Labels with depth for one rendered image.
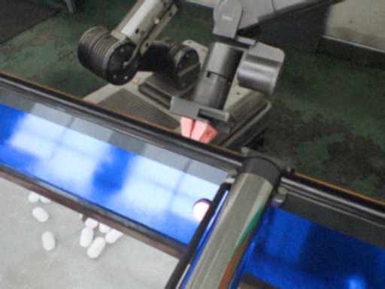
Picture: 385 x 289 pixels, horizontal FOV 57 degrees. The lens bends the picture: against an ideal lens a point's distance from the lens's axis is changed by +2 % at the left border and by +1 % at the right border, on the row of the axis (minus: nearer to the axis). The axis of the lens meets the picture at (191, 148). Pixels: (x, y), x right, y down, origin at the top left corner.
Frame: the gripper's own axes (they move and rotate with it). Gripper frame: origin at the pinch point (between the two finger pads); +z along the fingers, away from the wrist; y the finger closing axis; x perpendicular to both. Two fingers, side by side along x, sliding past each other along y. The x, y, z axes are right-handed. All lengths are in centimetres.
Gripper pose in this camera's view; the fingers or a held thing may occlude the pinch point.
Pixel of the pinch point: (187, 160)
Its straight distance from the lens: 58.2
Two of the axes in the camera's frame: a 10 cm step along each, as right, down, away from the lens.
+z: -3.3, 9.4, -0.2
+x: 2.9, 1.2, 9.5
